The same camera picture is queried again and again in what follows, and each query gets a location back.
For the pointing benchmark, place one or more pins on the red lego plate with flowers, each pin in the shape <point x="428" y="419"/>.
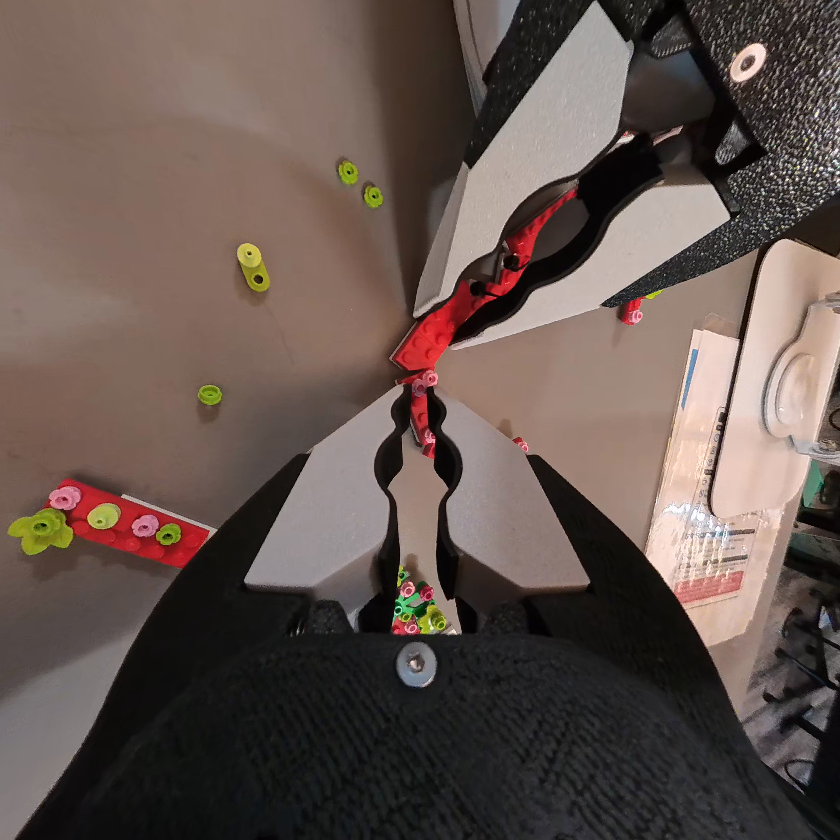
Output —
<point x="124" y="528"/>

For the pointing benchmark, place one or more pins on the lime lego plate with hole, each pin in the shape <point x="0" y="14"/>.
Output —
<point x="254" y="266"/>

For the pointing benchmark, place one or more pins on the red curved lego plate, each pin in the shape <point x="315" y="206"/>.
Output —
<point x="433" y="334"/>

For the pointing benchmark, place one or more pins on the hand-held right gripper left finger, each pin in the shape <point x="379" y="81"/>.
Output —
<point x="328" y="505"/>

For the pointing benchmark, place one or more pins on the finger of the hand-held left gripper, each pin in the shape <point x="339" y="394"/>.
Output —
<point x="544" y="164"/>
<point x="656" y="229"/>

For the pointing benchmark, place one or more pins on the lime round lego stud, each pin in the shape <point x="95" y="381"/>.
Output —
<point x="209" y="394"/>
<point x="373" y="195"/>
<point x="348" y="172"/>

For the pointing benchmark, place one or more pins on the printed clear plastic bag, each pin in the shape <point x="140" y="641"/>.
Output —
<point x="705" y="499"/>

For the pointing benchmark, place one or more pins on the white plastic board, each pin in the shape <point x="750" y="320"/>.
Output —
<point x="754" y="407"/>

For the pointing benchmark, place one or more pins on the clear plastic holder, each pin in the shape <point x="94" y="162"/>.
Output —
<point x="804" y="377"/>

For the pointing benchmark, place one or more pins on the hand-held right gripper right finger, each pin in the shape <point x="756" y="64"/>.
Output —
<point x="508" y="512"/>

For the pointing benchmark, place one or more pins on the pile of small lego pieces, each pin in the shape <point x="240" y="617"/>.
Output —
<point x="415" y="607"/>

